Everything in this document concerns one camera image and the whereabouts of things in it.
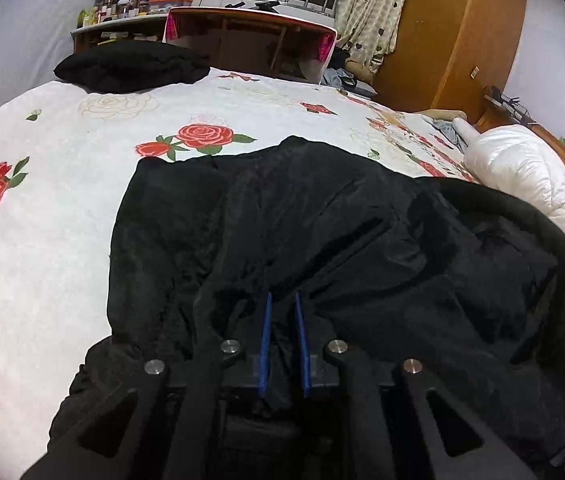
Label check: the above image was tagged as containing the white rose-print blanket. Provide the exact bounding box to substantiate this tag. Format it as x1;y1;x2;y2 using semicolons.
0;67;483;480

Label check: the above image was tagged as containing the tan cloth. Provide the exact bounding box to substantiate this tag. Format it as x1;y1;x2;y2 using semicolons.
415;109;468;122

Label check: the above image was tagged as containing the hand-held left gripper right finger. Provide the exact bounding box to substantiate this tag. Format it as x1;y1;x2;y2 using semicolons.
295;292;538;480

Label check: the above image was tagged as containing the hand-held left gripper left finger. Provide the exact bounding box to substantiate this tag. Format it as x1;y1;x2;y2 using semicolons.
20;291;276;480

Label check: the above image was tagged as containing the white duvet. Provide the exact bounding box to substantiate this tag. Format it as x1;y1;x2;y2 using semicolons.
463;125;565;286

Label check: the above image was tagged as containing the grey cloth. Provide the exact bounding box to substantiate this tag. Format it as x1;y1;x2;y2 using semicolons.
432;119;468;153

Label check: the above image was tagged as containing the low wooden shelf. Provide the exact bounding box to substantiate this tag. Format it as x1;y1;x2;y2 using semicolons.
71;14;169;53

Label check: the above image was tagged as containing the black hooded puffer jacket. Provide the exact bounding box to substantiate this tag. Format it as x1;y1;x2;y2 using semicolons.
47;135;565;480

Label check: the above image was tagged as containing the folded black garment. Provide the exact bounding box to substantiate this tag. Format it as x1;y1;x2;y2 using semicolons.
54;40;212;94

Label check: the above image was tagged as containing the black power strip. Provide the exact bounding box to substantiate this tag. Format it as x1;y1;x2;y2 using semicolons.
483;85;535;126

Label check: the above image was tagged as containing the pile of clothes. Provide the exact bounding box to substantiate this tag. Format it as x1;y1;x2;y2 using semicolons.
319;47;378;98

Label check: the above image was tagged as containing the white-edged wooden desk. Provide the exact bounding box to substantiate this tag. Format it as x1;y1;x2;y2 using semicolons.
162;6;338;86

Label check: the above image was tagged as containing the heart-print curtain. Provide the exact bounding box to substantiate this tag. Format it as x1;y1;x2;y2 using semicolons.
335;0;415;68

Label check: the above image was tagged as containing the wooden wardrobe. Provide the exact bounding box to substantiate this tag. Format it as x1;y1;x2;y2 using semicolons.
372;0;529;123

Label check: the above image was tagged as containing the cluster of bottles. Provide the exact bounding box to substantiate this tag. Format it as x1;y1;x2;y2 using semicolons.
77;0;150;28

